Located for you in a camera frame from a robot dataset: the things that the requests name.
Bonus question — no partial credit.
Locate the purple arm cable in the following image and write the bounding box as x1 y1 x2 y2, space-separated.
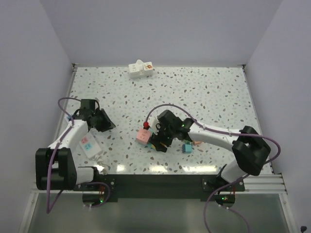
46 97 111 214
145 103 281 233

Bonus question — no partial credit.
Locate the green charger plug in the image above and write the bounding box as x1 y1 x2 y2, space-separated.
183 140 191 145

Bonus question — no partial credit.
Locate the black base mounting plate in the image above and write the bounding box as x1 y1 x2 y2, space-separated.
72 174 246 203

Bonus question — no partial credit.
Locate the aluminium frame rail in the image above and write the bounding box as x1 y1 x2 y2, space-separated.
31 172 287 194

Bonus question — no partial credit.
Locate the teal blue charger plug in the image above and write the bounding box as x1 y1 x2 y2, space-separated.
182 144 192 153

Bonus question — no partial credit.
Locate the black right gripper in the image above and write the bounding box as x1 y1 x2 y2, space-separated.
149 120 175 152

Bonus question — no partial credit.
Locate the white power strip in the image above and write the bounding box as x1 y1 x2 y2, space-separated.
65 116 103 161

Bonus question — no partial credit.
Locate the white coiled power cord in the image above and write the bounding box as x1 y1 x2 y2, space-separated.
93 155 111 175

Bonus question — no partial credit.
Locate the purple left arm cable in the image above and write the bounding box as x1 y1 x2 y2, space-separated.
46 97 111 214

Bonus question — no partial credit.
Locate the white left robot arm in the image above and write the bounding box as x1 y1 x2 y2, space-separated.
35 99 116 190

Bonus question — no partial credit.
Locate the white cartoon sticker adapter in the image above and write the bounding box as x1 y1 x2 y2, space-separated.
143 62 154 76

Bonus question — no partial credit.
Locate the white socket adapter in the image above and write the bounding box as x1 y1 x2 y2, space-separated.
128 59 143 78

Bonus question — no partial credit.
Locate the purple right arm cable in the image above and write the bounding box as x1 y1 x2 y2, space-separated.
145 103 281 233

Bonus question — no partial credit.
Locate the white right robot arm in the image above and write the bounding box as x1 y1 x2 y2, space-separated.
143 110 271 191

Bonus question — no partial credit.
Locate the pink cube socket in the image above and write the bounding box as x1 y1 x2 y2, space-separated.
136 128 152 145

